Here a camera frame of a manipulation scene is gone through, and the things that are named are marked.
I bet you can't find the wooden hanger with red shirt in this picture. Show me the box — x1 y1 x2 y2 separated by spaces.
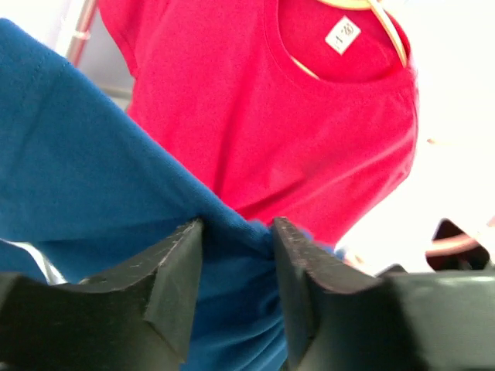
278 1 408 83

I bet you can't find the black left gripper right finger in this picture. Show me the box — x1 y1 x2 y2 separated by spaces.
273 218 494 370

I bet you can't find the red t shirt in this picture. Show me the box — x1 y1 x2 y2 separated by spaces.
99 0 418 244

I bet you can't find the pink wire hanger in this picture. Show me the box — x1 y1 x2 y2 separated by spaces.
425 217 494 257

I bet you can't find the blue t shirt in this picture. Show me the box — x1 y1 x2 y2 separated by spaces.
0 17 337 371

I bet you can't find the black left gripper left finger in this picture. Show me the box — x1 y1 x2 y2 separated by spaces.
1 220 203 371

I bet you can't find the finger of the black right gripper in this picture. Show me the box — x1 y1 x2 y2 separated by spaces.
425 219 491 271

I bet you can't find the white metal clothes rack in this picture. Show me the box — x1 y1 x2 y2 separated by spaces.
57 1 134 100

